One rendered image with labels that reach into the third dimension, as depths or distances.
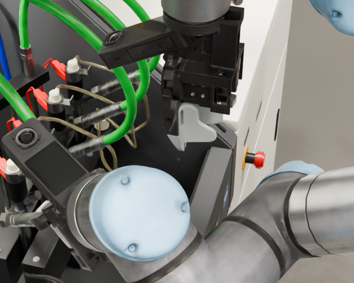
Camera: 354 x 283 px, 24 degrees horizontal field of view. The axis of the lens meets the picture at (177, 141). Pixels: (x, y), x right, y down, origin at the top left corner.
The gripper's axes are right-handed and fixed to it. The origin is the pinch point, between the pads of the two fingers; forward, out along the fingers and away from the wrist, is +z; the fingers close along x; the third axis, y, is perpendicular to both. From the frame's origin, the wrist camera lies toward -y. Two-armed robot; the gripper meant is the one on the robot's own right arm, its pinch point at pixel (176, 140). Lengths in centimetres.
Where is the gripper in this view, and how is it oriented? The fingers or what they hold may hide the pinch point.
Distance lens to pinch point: 102.3
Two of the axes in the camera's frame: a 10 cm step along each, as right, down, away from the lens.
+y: 9.6, 1.8, -1.9
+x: 2.6, -6.5, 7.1
